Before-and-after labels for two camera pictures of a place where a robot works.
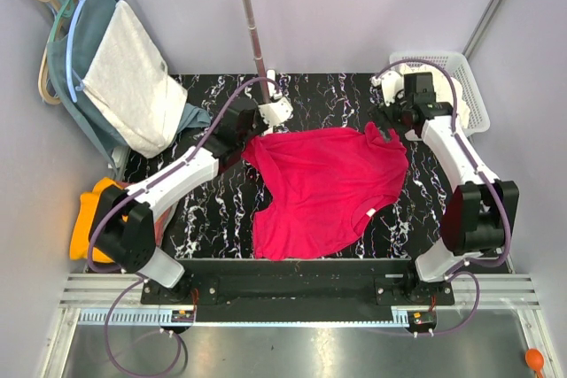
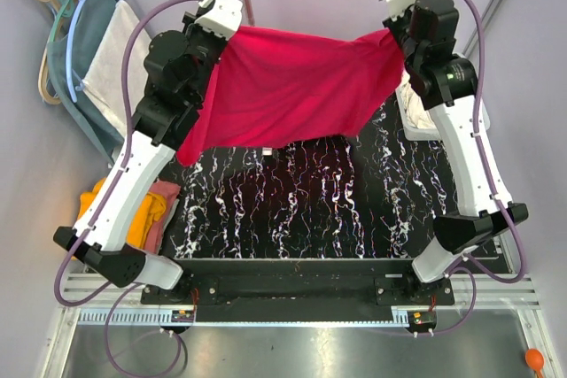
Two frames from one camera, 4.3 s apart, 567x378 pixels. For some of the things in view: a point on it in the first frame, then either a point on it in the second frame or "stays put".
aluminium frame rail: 117,300 stays put
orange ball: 535,360 stays put
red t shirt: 326,182 -> 272,88
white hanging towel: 129,88 stays put
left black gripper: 255,122 -> 208,44
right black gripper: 389,117 -> 400,30
